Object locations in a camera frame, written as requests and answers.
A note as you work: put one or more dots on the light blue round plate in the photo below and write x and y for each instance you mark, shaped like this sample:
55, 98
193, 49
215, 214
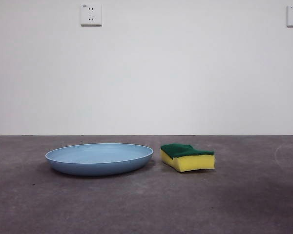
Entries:
100, 165

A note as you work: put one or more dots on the yellow sponge with green pad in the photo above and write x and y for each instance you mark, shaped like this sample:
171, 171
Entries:
195, 164

